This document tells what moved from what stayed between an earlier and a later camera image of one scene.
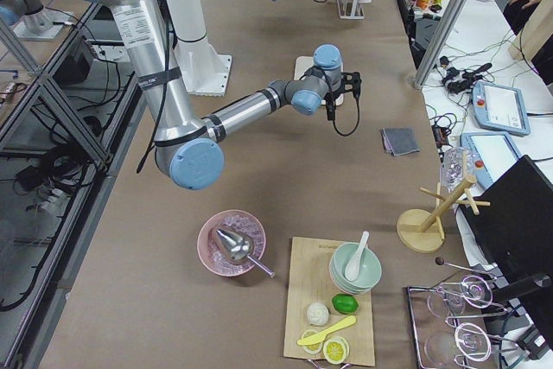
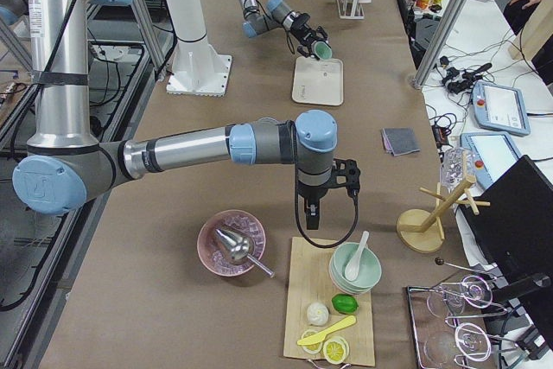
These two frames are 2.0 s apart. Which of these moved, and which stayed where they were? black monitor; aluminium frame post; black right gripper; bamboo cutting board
Moved: black right gripper
Stayed: black monitor; bamboo cutting board; aluminium frame post
